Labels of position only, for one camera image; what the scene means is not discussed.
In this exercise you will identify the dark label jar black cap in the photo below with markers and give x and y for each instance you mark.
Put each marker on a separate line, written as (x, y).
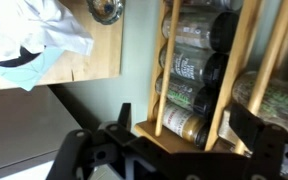
(187, 65)

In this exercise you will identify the grey label jar black cap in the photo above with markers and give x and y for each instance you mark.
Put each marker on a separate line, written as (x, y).
(190, 28)

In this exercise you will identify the green herb jar black cap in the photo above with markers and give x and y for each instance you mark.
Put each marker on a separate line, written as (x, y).
(180, 95)

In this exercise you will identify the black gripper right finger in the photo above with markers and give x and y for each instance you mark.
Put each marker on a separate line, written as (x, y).
(277, 156)

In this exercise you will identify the small shaker black cap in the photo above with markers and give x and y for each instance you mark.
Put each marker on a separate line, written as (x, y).
(104, 10)

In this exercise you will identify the yellow spice jar white label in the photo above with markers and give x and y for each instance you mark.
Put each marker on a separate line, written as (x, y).
(180, 121)

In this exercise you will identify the wooden wall spice rack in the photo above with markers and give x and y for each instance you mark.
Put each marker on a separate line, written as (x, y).
(238, 60)

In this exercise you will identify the light blue tissue box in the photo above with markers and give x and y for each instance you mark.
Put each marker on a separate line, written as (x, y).
(27, 71)

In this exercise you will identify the white tissue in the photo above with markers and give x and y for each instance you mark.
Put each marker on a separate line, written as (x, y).
(50, 30)

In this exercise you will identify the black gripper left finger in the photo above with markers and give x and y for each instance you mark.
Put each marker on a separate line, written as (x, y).
(84, 153)

